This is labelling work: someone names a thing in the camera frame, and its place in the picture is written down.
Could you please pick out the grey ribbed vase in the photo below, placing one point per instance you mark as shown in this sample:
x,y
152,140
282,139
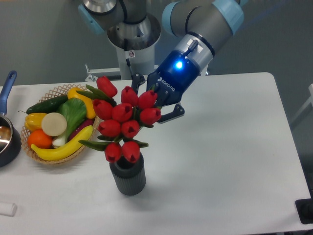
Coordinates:
x,y
129,177

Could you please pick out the purple eggplant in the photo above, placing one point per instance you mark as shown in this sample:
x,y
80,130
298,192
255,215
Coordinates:
x,y
84,124

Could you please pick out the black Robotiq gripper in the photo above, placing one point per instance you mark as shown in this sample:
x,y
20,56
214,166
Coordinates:
x,y
170,80

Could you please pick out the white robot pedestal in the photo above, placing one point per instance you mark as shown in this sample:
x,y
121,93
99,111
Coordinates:
x,y
130,29

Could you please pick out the green cucumber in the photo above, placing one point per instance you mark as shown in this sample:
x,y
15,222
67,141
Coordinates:
x,y
47,106

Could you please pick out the white furniture at right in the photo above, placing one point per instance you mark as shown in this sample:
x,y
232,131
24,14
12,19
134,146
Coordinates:
x,y
303,111

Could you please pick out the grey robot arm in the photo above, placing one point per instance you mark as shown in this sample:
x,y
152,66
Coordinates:
x,y
204,30

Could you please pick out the white cylinder object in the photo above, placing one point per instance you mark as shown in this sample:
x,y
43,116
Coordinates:
x,y
8,209

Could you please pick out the yellow squash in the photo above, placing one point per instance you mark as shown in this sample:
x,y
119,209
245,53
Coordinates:
x,y
72,93

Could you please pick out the black device at edge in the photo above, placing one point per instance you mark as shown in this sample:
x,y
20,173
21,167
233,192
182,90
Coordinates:
x,y
305,210

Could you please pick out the blue handled saucepan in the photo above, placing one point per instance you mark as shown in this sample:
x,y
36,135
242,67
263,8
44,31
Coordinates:
x,y
10,141

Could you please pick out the beige round disc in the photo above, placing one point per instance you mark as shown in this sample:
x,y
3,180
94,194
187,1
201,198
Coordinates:
x,y
54,124

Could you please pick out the white metal base frame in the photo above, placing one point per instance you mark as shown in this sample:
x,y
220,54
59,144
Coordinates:
x,y
105,71

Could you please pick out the yellow banana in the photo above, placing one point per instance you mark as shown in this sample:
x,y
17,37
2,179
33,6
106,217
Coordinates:
x,y
67,149

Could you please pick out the orange fruit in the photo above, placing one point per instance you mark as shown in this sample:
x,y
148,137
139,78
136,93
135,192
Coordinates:
x,y
40,139

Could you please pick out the woven wicker basket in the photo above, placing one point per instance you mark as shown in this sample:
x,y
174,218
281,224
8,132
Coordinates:
x,y
25,132

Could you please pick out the green bok choy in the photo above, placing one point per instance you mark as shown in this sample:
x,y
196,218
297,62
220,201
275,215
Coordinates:
x,y
74,111

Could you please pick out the red tulip bouquet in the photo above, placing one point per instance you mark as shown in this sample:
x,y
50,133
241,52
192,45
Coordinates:
x,y
120,123

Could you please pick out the yellow bell pepper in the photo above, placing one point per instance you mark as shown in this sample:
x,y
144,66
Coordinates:
x,y
33,121

